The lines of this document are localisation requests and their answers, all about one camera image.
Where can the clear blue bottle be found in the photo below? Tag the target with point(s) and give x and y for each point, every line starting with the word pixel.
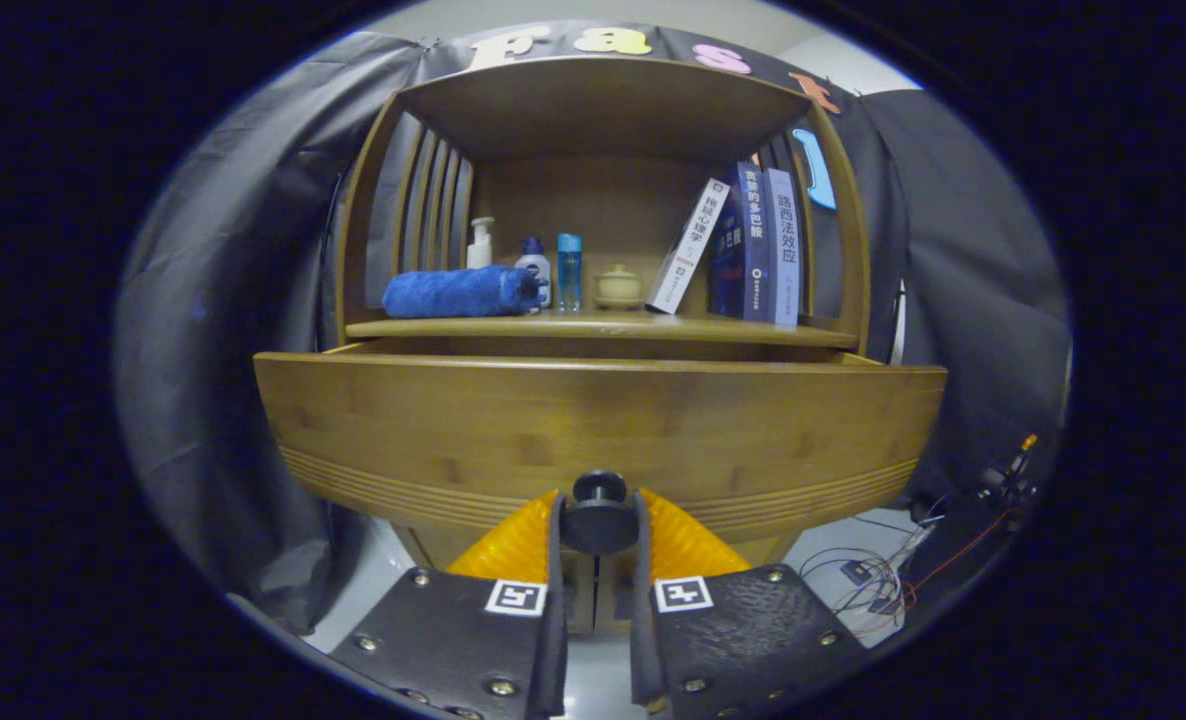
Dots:
pixel 569 270

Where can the blue rolled towel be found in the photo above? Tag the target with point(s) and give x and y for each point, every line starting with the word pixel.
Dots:
pixel 453 293

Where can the white bottle blue cap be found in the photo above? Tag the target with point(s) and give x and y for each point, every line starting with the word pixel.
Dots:
pixel 535 268

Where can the grey-blue book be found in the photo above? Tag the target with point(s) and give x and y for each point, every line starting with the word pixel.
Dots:
pixel 783 260

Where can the pale green lidded teacup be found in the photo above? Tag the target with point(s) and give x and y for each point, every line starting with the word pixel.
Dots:
pixel 619 288

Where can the wooden cabinet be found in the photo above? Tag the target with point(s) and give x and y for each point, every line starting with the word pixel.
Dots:
pixel 603 110

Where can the dark blue book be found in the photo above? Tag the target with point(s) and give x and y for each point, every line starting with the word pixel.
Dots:
pixel 753 250

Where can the white book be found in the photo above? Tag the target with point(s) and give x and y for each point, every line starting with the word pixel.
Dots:
pixel 691 240

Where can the wooden drawer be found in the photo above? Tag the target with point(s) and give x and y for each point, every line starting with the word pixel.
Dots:
pixel 603 420

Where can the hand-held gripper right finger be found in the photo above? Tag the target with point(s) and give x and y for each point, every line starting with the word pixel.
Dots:
pixel 733 640

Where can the white pump bottle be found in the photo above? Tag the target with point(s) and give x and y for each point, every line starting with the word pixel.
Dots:
pixel 480 250

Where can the wooden countertop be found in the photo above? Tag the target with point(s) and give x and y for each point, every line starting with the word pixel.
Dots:
pixel 603 327

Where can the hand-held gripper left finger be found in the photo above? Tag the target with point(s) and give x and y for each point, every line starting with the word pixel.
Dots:
pixel 473 640

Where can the black drawer knob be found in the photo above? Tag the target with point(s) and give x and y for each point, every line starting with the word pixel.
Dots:
pixel 600 525

